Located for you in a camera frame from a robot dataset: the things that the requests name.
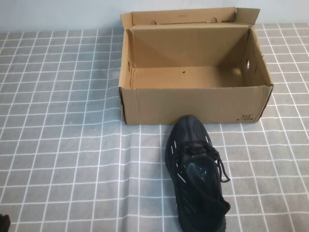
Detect black knit sneaker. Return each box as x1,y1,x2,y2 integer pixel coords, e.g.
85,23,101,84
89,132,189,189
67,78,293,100
165,115,231,232

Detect brown cardboard shoe box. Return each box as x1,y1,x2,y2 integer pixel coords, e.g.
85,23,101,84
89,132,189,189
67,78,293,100
118,7,274,126

